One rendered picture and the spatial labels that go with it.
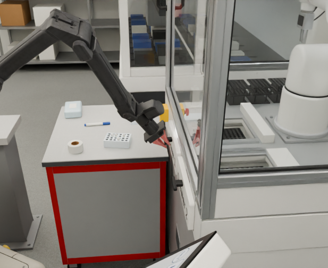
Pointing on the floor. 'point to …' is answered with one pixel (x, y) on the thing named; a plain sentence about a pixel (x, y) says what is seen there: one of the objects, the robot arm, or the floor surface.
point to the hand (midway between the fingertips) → (167, 144)
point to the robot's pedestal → (8, 187)
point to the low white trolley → (106, 190)
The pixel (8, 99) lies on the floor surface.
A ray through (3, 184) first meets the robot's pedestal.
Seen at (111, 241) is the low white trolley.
